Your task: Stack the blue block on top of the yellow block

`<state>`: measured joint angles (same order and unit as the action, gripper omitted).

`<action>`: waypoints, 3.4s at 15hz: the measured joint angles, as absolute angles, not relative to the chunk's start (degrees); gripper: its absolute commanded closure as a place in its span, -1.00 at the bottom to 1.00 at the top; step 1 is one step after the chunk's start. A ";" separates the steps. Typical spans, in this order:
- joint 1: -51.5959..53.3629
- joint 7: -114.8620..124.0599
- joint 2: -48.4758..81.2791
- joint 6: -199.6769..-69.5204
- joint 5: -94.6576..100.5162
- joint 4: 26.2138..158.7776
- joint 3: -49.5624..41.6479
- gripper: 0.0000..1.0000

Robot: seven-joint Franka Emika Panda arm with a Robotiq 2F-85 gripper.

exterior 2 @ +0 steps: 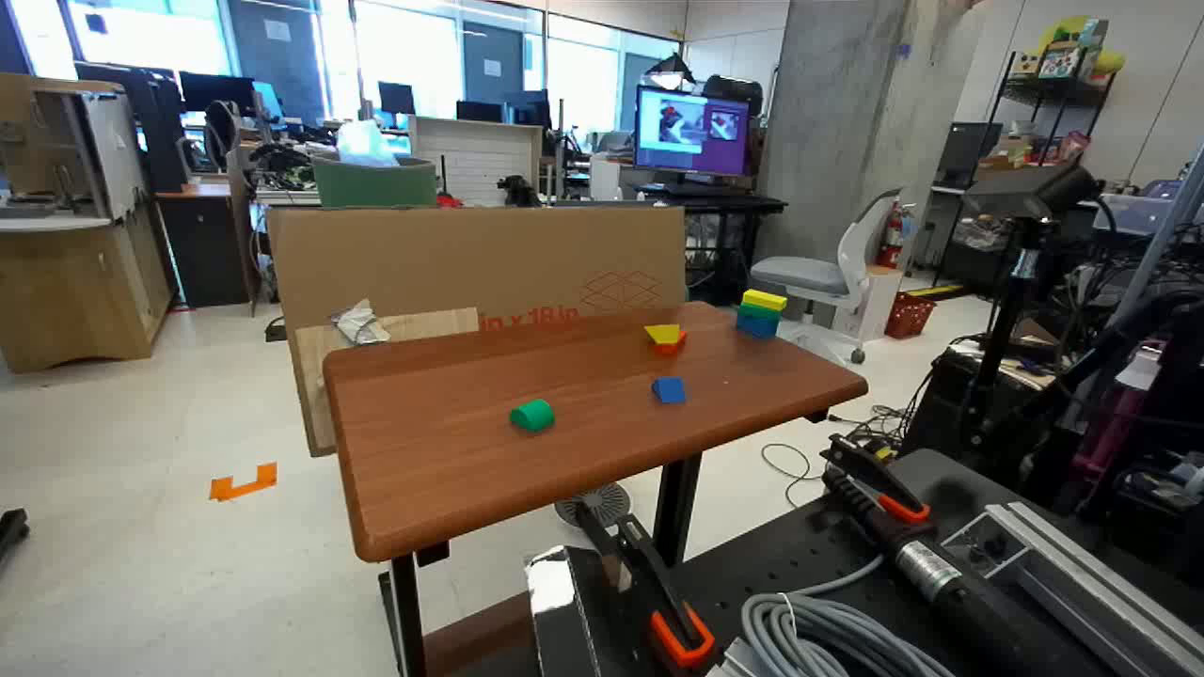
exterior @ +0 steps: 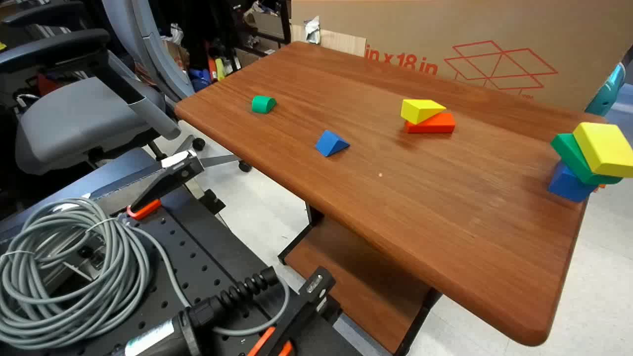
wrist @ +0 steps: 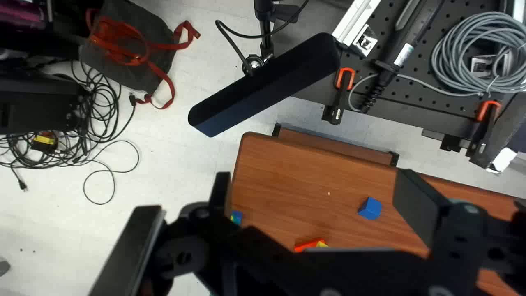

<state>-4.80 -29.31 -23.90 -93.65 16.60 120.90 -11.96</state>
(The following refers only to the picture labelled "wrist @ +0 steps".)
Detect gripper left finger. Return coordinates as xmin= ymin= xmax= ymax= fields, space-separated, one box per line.
xmin=88 ymin=172 xmax=296 ymax=296

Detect camera on mount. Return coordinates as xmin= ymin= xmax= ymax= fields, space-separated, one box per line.
xmin=188 ymin=0 xmax=341 ymax=138

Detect blue block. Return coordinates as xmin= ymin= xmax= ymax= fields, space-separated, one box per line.
xmin=358 ymin=197 xmax=383 ymax=220

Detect tangle of black cables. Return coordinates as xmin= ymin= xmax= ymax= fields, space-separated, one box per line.
xmin=0 ymin=61 xmax=141 ymax=206

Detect yellow and black plug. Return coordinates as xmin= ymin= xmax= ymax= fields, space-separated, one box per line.
xmin=31 ymin=132 xmax=57 ymax=152

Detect orange block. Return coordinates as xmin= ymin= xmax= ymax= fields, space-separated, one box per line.
xmin=294 ymin=239 xmax=325 ymax=253

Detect grey bag with orange straps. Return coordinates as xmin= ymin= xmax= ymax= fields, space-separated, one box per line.
xmin=78 ymin=0 xmax=202 ymax=110

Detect black cable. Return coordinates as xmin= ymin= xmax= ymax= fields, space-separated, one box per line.
xmin=215 ymin=0 xmax=309 ymax=63

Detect orange and black clamp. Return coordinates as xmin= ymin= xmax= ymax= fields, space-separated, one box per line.
xmin=466 ymin=100 xmax=503 ymax=159
xmin=322 ymin=67 xmax=356 ymax=125

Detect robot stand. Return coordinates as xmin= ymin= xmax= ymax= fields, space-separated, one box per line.
xmin=291 ymin=0 xmax=526 ymax=170

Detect black box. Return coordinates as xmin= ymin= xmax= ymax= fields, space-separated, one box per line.
xmin=0 ymin=74 xmax=89 ymax=135

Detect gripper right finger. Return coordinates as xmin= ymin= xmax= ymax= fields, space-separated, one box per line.
xmin=392 ymin=169 xmax=526 ymax=296

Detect white aluminium rail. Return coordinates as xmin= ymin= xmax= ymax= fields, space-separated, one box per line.
xmin=331 ymin=0 xmax=383 ymax=57

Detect coil of grey cable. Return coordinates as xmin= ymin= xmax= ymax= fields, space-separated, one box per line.
xmin=348 ymin=12 xmax=526 ymax=111

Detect black cable connector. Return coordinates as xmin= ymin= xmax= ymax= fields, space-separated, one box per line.
xmin=361 ymin=0 xmax=442 ymax=114

